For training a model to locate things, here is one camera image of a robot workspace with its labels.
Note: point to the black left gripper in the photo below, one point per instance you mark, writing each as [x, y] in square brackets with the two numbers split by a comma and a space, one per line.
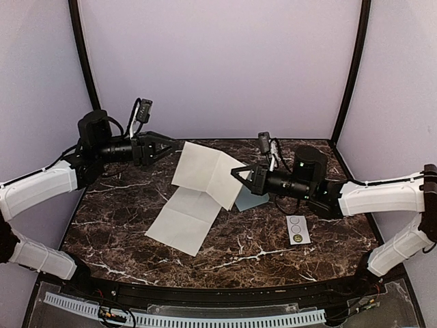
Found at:
[143, 147]

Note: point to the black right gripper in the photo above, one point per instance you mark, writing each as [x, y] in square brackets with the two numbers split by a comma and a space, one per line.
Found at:
[258, 184]

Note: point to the light blue paper envelope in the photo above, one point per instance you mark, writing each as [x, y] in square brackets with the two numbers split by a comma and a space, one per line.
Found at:
[246, 200]

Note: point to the white letter sheet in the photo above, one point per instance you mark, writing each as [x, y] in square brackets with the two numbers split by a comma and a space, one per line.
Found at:
[208, 170]

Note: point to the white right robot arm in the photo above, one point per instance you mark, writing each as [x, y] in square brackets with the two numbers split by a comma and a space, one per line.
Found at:
[331, 199]

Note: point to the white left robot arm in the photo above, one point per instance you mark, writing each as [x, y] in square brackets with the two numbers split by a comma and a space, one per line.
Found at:
[77, 168]

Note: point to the white sticker seal sheet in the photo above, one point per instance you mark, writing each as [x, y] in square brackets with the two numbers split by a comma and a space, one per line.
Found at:
[298, 230]

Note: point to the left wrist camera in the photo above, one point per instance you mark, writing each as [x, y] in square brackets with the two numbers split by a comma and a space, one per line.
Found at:
[140, 115]

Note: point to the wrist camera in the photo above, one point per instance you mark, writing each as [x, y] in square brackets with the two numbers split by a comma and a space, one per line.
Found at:
[270, 148]
[140, 115]

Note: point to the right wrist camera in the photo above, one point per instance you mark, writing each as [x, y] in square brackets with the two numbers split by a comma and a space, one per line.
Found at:
[270, 148]

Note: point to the black front rail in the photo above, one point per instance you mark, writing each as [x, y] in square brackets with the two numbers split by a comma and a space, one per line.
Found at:
[330, 293]

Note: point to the black left corner post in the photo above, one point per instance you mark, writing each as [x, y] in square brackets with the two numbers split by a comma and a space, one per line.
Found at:
[79, 38]

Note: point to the black corner post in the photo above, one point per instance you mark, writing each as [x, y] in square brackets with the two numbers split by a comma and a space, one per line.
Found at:
[353, 71]
[79, 38]

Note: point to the white slotted cable duct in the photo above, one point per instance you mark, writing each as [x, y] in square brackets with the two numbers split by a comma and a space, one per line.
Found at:
[172, 316]

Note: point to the black right corner post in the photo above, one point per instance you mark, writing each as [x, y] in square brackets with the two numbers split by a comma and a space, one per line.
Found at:
[353, 71]

